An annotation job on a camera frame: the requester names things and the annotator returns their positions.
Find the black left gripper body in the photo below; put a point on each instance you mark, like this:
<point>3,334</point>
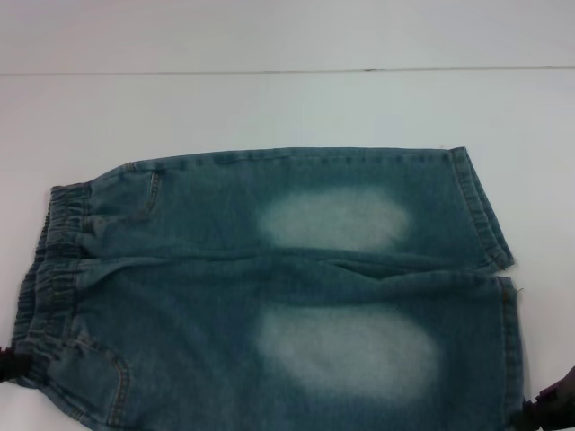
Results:
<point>13,366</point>

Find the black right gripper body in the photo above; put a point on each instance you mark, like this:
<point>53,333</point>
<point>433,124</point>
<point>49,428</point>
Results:
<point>554,404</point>

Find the blue denim shorts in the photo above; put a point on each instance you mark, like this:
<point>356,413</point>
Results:
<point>224,233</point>

